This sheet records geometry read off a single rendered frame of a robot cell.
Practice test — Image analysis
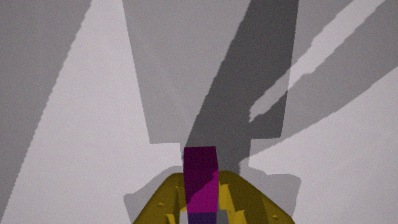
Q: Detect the dark purple rod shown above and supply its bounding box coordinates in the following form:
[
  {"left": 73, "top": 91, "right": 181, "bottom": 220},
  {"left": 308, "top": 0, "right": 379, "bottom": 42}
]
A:
[{"left": 187, "top": 212, "right": 217, "bottom": 224}]

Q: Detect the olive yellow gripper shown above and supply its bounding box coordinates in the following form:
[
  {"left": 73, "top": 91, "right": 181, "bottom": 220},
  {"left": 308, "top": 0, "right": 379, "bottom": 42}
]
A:
[{"left": 133, "top": 170, "right": 295, "bottom": 224}]

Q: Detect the magenta rectangular block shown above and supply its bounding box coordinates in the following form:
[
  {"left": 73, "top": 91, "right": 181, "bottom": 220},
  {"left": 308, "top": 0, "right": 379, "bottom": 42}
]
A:
[{"left": 183, "top": 146, "right": 218, "bottom": 213}]

